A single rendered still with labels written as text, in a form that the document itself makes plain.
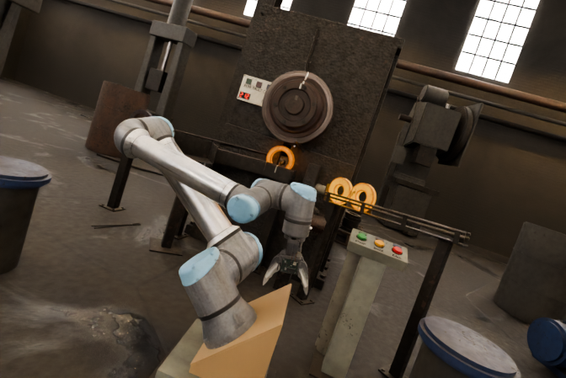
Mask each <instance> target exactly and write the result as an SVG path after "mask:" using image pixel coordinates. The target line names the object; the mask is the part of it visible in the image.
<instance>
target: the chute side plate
mask: <svg viewBox="0 0 566 378"><path fill-rule="evenodd" d="M214 162H218V163H221V164H224V165H227V166H231V167H234V168H239V169H242V170H246V171H249V172H252V173H257V174H261V175H264V176H266V177H269V178H272V179H275V180H279V177H282V178H287V179H288V181H287V184H289V183H290V181H291V176H292V174H293V172H291V171H288V170H285V169H283V168H278V167H277V168H276V166H274V165H271V164H268V163H266V162H261V161H257V160H253V159H251V158H247V157H241V156H239V155H235V154H231V153H228V152H223V151H219V150H217V153H216V157H215V161H214ZM275 168H276V170H275Z"/></svg>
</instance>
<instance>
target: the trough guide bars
mask: <svg viewBox="0 0 566 378"><path fill-rule="evenodd" d="M325 193H327V194H325V195H324V196H326V200H325V202H329V198H332V199H335V200H339V201H343V202H345V203H348V204H351V205H356V206H359V207H360V213H361V214H363V213H364V209H367V210H368V211H367V212H366V213H369V214H370V213H371V211H375V212H377V213H380V214H383V215H386V216H391V217H394V218H397V219H399V220H402V224H401V227H404V228H405V227H406V223H407V222H408V226H411V227H412V226H413V224H415V225H418V226H423V227H426V228H429V229H431V230H435V231H438V232H442V233H445V234H448V235H451V236H454V237H453V241H452V243H453V244H456V245H457V244H458V243H459V242H460V243H464V241H465V239H467V240H469V239H470V237H466V235H469V236H471V233H470V232H465V231H462V230H458V229H456V228H452V227H449V226H444V225H441V224H438V223H435V222H433V221H427V220H424V219H421V218H418V217H415V216H410V215H407V214H404V213H401V212H398V211H395V210H390V209H387V208H384V207H381V206H378V205H371V204H368V203H365V202H364V201H361V200H360V201H359V200H354V199H351V198H348V197H344V196H342V195H341V194H334V193H331V192H328V191H325ZM330 195H335V196H338V197H340V198H344V199H347V200H351V201H354V202H357V203H360V204H361V205H358V204H356V203H352V202H349V201H347V200H342V199H339V198H336V197H333V196H330ZM366 205H368V206H371V207H374V208H376V209H374V208H369V207H366ZM377 209H380V210H377ZM382 210H384V211H382ZM385 211H388V212H391V213H393V214H391V213H387V212H385ZM394 214H397V215H399V216H396V215H394ZM402 216H403V217H402ZM408 218H409V219H408ZM414 220H416V221H414ZM419 221H421V222H424V223H427V224H430V225H433V226H430V225H427V224H424V223H421V222H419ZM434 226H438V227H441V228H444V229H446V230H443V229H440V228H438V227H434ZM447 230H450V231H453V232H449V231H447ZM454 232H455V233H454Z"/></svg>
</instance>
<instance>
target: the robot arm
mask: <svg viewBox="0 0 566 378"><path fill-rule="evenodd" d="M173 130H174V128H173V126H172V125H171V123H170V122H169V121H168V120H167V119H165V118H163V117H161V116H150V117H144V118H135V119H128V120H124V121H123V122H121V123H120V124H119V125H118V126H117V127H116V129H115V133H114V142H115V146H116V147H117V149H118V150H119V152H121V153H122V154H123V155H125V156H126V157H128V158H139V159H141V160H142V161H143V162H146V163H148V164H150V165H151V166H153V167H155V168H156V169H158V170H160V171H161V172H162V174H163V176H164V177H165V178H166V179H167V181H168V183H169V184H170V186H171V187H172V189H173V190H174V192H175V194H176V195H177V196H178V197H179V199H180V201H181V202H182V204H183V205H184V207H185V209H186V210H187V211H188V212H189V214H190V216H191V217H192V219H193V220H194V222H195V224H196V225H197V226H198V227H199V229H200V231H201V232H202V234H203V235H204V237H205V238H206V240H207V241H208V244H207V249H206V250H204V251H203V252H201V253H198V254H197V255H195V256H194V257H193V258H191V259H190V260H188V261H187V262H186V263H185V264H183V265H182V266H181V268H180V269H179V277H180V278H181V281H182V285H183V286H184V288H185V290H186V292H187V294H188V296H189V298H190V300H191V302H192V304H193V306H194V308H195V310H196V312H197V314H198V316H199V318H200V321H201V325H202V333H203V341H204V344H205V346H206V347H207V348H208V349H217V348H220V347H222V346H224V345H226V344H228V343H231V342H232V341H233V340H235V339H237V338H239V337H240V336H241V335H243V334H244V333H245V332H246V331H248V330H249V329H250V328H251V327H252V326H253V324H254V323H255V321H256V319H257V314H256V312H255V310H254V309H253V308H252V307H251V306H250V305H249V304H248V303H247V302H246V301H245V300H244V299H243V298H242V297H241V296H240V293H239V291H238V288H237V285H239V284H240V283H241V282H242V281H243V280H244V279H245V278H246V277H247V276H248V275H249V274H251V273H252V272H253V271H255V269H256V268H257V267H258V265H259V264H260V262H261V260H262V257H263V248H262V246H261V243H260V242H259V239H258V238H257V237H256V236H255V235H253V234H252V233H249V232H243V231H242V230H241V228H240V227H239V226H234V225H232V224H231V222H230V221H229V220H228V219H227V217H226V215H225V214H224V213H223V211H222V209H221V208H220V206H219V205H222V206H223V207H224V208H225V209H227V211H228V214H229V215H230V217H231V218H232V219H233V220H235V221H236V222H238V223H248V222H250V221H253V220H255V219H256V218H257V217H258V216H260V215H262V214H263V213H265V212H266V211H267V210H269V209H271V208H275V209H278V210H283V211H285V212H286V214H285V219H284V224H283V228H282V231H283V232H284V233H285V235H284V238H286V239H288V241H287V246H286V249H284V250H281V252H280V253H279V254H278V255H276V256H275V257H274V258H273V259H272V261H271V263H270V266H269V268H268V270H267V272H266V274H265V277H264V281H263V285H265V284H266V283H267V282H268V280H269V278H270V277H272V275H273V273H275V272H278V271H280V272H285V273H288V274H295V275H297V276H298V277H299V278H300V279H301V281H302V285H303V290H304V293H305V295H307V292H308V272H307V264H306V262H305V261H304V259H303V256H302V254H301V251H302V242H305V238H306V237H308V235H309V230H312V227H311V226H310V225H311V222H312V214H313V210H314V206H315V202H316V196H317V191H316V190H315V188H313V187H311V186H308V185H305V184H300V183H295V182H293V183H291V185H289V184H283V183H279V182H276V181H272V180H269V179H267V178H258V179H256V180H255V181H254V183H253V184H252V186H251V188H250V189H248V188H246V187H245V186H243V185H241V184H237V183H235V182H233V181H232V180H231V179H229V178H226V177H224V176H222V175H220V174H219V173H217V172H215V171H213V170H211V169H209V168H207V167H205V166H204V165H202V164H200V163H198V162H196V161H194V160H192V159H190V158H189V157H186V156H185V155H184V154H183V153H182V151H181V150H180V148H179V146H178V145H177V143H176V142H175V140H174V132H173ZM218 204H219V205H218ZM280 263H281V265H280Z"/></svg>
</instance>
